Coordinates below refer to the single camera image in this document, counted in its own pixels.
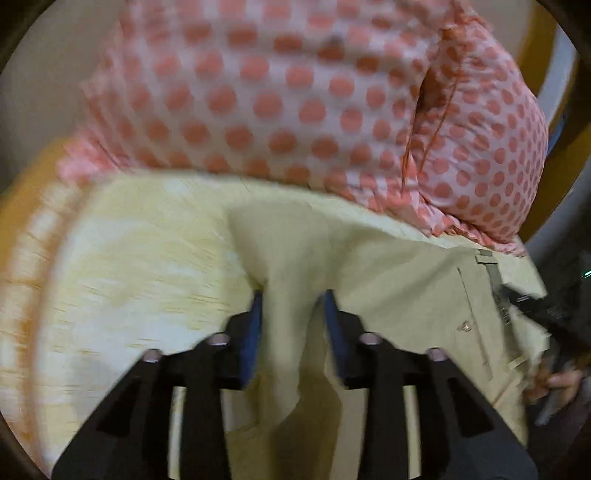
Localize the khaki beige pants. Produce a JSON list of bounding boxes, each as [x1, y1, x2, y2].
[[228, 201, 546, 479]]

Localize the person's right hand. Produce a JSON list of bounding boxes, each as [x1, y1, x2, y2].
[[523, 358, 584, 409]]

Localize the cream patterned bed sheet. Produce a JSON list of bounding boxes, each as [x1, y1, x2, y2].
[[0, 138, 468, 480]]

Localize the pink polka dot pillow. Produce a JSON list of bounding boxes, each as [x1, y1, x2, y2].
[[58, 1, 548, 254]]

